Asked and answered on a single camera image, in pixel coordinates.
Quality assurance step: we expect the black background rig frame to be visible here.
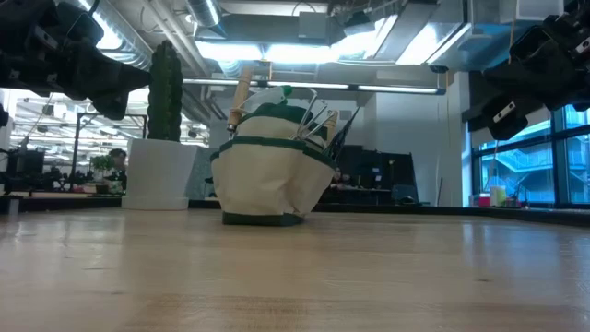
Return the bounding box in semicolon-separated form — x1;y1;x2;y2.
72;112;148;193

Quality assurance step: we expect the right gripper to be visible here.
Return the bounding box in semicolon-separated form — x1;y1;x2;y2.
465;0;590;142

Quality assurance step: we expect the black desk partition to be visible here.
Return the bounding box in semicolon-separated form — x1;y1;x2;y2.
320;144;419;207

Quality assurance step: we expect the cream gardening bag green trim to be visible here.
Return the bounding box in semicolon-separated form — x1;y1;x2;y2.
209;101;337;227

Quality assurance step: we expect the green spray bottle white trigger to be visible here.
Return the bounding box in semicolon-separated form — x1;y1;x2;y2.
246;84;294;114

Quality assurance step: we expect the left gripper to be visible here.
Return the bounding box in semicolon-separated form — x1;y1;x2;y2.
0;0;153;122

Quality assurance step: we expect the grey speckled board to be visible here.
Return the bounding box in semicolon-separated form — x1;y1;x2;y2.
186;147;220;200

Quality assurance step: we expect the silver ceiling air duct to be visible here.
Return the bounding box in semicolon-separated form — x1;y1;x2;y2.
68;0;156;73

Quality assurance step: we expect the person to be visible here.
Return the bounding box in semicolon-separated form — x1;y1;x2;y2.
103;148;129;195
328;166;346;191

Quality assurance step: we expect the white hexagonal plant pot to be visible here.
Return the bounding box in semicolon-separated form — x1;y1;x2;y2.
121;137;200;212

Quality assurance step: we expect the black aluminium table frame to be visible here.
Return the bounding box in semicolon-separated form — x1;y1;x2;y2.
0;193;590;227

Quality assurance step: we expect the tall green cactus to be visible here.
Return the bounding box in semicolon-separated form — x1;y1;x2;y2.
146;39;184;142

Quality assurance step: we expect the white cup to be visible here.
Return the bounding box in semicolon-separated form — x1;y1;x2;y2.
489;185;507;208

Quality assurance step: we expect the long ceiling light bar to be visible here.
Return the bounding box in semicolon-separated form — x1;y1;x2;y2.
182;77;447;97

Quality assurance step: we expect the dark-framed window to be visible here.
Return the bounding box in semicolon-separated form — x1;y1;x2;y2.
469;103;590;209

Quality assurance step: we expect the leafy green potted plant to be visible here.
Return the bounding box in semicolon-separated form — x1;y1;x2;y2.
88;154;115;196

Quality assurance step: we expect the wooden-handled hand trowel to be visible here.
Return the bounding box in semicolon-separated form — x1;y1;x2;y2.
226;65;255;136

